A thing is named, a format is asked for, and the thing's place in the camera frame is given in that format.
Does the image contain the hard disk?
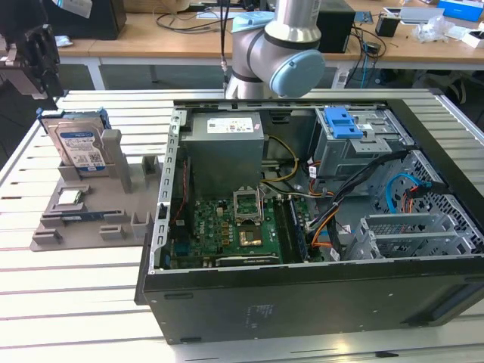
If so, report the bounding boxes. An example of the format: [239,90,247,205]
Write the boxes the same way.
[36,107,111,178]

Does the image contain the grey metal disk bay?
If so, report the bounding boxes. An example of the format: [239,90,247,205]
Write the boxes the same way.
[342,212,476,262]

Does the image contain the large black computer tower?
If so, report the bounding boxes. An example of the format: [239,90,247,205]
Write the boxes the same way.
[56,0,128,41]

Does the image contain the long wooden desk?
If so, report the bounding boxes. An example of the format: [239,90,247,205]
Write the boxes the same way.
[0,11,484,92]

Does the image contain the silver CPU chip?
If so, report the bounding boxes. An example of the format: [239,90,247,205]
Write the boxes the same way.
[56,190,83,208]

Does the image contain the grey parts rack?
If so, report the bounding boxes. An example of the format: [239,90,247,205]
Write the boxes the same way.
[29,129,163,253]

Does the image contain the dark blue RAM stick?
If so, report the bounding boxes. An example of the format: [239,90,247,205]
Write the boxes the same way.
[62,212,105,221]

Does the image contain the grey power supply unit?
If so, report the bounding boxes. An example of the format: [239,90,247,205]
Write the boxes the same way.
[180,111,265,201]

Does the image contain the green motherboard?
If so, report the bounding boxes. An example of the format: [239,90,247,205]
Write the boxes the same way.
[168,181,326,268]

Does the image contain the metal socket cover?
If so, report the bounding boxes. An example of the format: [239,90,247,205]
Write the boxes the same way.
[232,188,264,224]

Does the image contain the CPU socket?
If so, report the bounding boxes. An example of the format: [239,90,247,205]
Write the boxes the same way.
[237,225,264,247]

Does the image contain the black graphics card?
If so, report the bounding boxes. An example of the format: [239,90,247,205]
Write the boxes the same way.
[215,255,283,268]

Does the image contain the small black computer tower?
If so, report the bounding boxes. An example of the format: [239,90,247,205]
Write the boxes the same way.
[317,9,356,54]

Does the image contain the black RAM slot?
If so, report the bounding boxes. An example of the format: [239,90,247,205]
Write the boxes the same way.
[272,196,294,265]

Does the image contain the blue plastic drive latch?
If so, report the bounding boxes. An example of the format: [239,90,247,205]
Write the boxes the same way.
[324,107,365,140]

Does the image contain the RAM stick with blue label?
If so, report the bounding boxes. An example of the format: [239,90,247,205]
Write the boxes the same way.
[289,197,310,262]

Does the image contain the grey metal drive cage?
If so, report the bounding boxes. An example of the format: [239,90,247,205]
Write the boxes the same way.
[314,107,415,196]

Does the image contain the black PC case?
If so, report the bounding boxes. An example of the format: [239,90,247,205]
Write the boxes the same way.
[134,88,484,345]

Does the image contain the flat grey tray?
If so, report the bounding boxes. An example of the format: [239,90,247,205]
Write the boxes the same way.
[382,6,445,26]

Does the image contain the clear plastic bag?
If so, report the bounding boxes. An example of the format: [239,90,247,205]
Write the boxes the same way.
[410,14,461,42]

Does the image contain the blue cardboard box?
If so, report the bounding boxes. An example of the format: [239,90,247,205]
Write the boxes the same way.
[436,0,484,20]

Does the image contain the yellow wire bundle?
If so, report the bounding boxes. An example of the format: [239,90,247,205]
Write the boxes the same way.
[264,135,299,182]

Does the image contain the black sleeved cable bundle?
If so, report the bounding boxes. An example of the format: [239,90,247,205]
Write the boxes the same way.
[308,150,411,234]

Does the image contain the blue data wire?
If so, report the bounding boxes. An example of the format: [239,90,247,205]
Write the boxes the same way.
[385,172,432,224]

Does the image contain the orange and red wire bundle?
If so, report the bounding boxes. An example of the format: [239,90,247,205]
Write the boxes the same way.
[401,188,420,219]

